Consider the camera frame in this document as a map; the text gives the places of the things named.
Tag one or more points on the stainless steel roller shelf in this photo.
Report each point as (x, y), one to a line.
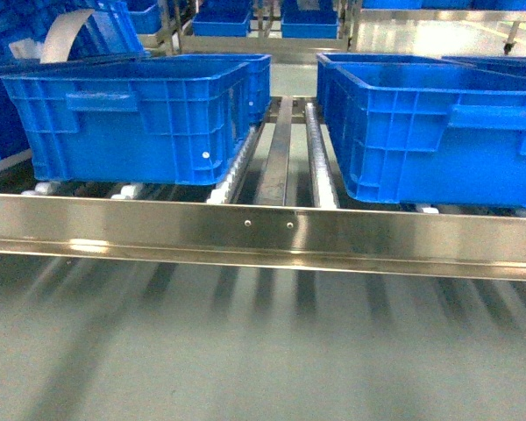
(290, 214)

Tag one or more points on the blue plastic crate left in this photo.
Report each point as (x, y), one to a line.
(172, 120)

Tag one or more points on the blue plastic crate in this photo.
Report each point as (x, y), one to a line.
(409, 129)
(172, 120)

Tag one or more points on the blue plastic crate right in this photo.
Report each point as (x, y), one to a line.
(409, 129)

